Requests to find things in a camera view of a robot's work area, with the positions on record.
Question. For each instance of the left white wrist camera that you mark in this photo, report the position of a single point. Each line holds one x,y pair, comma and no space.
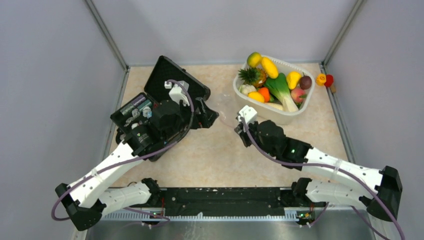
176,91

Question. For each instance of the dark purple toy fruit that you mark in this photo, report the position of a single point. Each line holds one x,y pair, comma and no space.
305,82

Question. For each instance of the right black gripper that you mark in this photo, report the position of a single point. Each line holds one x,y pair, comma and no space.
241,130

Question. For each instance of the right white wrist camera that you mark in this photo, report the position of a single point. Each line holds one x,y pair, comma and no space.
248,113

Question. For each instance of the white toy cauliflower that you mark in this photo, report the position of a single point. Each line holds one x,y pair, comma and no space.
245,89

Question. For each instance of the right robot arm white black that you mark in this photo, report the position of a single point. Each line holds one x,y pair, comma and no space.
379,191

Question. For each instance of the green toy bok choy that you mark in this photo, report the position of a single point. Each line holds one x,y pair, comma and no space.
279,88

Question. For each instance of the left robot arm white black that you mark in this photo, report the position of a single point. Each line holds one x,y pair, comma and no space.
91,198

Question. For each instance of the black poker chip case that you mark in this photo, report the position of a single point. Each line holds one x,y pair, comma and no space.
159,99

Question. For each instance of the clear pink-dotted zip bag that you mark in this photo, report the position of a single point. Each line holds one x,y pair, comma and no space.
225,105

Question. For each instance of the red toy piece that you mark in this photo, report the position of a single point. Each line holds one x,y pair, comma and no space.
329,80

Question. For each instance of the orange toy piece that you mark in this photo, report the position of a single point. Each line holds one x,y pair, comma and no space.
321,79

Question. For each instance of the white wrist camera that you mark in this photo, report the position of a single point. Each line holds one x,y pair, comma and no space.
176,91
248,113

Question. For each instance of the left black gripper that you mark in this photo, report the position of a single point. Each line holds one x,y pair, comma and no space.
205,119

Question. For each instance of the yellow-green toy mango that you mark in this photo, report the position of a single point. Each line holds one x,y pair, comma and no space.
254,59

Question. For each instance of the toy pineapple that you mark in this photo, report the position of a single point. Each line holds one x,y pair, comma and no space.
253,76

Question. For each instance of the orange toy carrot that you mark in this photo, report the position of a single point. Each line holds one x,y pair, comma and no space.
264,91

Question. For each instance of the yellow toy lemon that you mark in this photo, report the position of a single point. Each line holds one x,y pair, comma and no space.
256,96

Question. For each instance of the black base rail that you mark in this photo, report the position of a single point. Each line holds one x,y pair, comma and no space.
227,201

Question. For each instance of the pink toy peach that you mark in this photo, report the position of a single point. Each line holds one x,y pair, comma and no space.
298,95

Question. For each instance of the yellow toy bell pepper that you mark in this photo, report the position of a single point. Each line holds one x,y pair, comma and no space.
293,79

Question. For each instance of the white oval plastic basket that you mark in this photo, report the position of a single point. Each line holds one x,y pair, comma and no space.
273,110

